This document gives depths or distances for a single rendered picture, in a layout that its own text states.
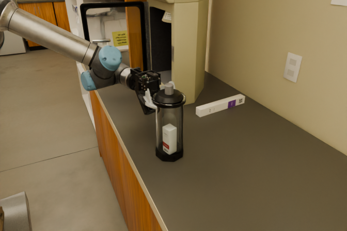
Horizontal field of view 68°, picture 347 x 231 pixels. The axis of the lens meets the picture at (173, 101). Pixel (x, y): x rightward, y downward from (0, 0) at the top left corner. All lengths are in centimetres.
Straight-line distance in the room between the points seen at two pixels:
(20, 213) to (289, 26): 114
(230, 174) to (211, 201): 13
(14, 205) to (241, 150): 74
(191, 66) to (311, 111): 54
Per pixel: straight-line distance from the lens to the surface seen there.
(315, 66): 115
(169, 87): 80
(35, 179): 247
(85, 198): 217
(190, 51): 117
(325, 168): 102
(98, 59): 87
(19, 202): 90
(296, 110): 124
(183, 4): 111
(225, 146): 100
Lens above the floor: 153
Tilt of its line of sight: 27 degrees down
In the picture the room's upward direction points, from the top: straight up
